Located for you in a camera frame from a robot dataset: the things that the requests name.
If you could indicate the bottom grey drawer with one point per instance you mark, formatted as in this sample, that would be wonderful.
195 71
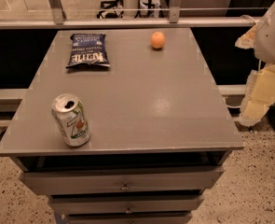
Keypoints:
141 218

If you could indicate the black office chair base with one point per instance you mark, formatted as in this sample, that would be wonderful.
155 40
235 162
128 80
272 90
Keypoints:
110 10

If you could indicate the top grey drawer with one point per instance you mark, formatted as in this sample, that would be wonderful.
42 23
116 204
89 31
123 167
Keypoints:
122 181

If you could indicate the middle grey drawer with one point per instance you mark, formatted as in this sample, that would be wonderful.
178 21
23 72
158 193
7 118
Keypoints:
126 204

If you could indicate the metal railing frame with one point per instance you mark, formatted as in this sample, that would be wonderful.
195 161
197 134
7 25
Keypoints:
81 14

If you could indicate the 7up soda can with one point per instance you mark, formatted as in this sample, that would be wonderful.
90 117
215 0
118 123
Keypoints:
69 114

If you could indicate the grey drawer cabinet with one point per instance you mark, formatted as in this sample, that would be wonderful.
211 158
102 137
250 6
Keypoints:
150 109

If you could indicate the orange fruit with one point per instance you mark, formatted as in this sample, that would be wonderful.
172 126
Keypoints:
157 40

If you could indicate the blue Kettle chips bag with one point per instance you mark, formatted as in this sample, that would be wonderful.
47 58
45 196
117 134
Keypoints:
88 49

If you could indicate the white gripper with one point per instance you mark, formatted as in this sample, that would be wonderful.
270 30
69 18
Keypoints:
272 41

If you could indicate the grey drawer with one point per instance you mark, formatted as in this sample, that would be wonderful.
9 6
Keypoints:
141 218
122 181
126 204

